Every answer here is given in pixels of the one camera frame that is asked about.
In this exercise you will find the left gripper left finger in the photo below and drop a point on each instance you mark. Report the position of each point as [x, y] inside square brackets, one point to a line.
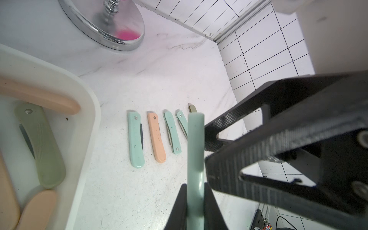
[178, 215]

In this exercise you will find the peach knife leaning in box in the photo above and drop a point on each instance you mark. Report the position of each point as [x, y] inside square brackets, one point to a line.
[39, 97]

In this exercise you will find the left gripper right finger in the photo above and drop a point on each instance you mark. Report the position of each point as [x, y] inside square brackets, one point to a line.
[212, 214]

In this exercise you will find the olive green folding fruit knife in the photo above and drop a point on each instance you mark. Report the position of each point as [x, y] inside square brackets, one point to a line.
[192, 108]

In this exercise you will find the peach folding fruit knife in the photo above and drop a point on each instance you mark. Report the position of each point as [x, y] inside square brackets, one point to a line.
[156, 139]

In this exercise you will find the white plastic storage box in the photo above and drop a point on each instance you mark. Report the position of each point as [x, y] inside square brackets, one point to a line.
[75, 134]

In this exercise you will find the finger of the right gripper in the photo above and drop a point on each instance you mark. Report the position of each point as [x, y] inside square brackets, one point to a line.
[297, 112]
[329, 199]

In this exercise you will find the mint folding fruit knife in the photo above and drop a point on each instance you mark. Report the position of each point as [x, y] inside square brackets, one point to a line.
[135, 139]
[183, 122]
[195, 172]
[173, 135]

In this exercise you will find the chrome cup holder stand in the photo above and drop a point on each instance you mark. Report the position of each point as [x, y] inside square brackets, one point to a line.
[118, 25]

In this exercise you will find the peach knife lower in box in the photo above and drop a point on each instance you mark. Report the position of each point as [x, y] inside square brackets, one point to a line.
[38, 211]

